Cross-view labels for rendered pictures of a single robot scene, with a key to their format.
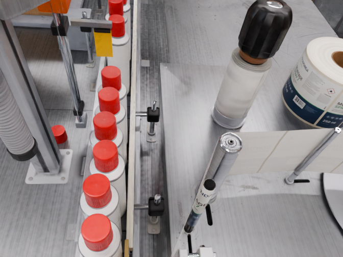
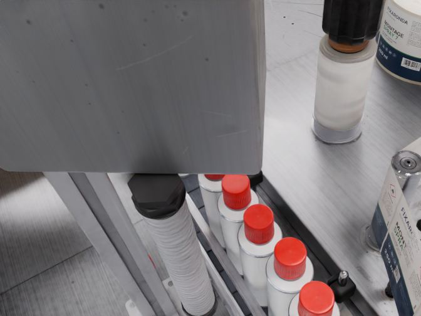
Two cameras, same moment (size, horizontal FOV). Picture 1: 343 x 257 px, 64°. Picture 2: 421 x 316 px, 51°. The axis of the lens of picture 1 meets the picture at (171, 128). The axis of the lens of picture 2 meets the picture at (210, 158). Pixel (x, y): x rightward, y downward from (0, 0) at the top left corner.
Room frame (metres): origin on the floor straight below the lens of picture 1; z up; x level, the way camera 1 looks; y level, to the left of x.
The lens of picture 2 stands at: (0.01, 0.17, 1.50)
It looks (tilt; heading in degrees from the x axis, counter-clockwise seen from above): 51 degrees down; 352
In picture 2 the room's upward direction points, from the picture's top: 11 degrees counter-clockwise
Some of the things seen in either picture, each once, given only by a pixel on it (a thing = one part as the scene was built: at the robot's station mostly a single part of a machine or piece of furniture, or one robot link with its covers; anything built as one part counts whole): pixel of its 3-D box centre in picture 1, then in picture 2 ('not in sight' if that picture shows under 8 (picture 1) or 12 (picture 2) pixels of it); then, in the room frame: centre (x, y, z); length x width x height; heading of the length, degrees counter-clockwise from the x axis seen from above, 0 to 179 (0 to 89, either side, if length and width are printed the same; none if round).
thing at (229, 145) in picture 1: (216, 171); (392, 205); (0.26, -0.09, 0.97); 0.05 x 0.05 x 0.19
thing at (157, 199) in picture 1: (147, 208); (329, 296); (0.20, 0.02, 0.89); 0.06 x 0.03 x 0.12; 102
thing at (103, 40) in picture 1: (103, 43); not in sight; (0.41, 0.15, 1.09); 0.03 x 0.01 x 0.06; 102
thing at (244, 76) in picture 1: (246, 70); (345, 61); (0.49, -0.14, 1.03); 0.09 x 0.09 x 0.30
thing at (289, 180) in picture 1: (310, 158); not in sight; (0.33, -0.28, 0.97); 0.02 x 0.02 x 0.19
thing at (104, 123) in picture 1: (108, 156); (261, 258); (0.25, 0.10, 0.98); 0.05 x 0.05 x 0.20
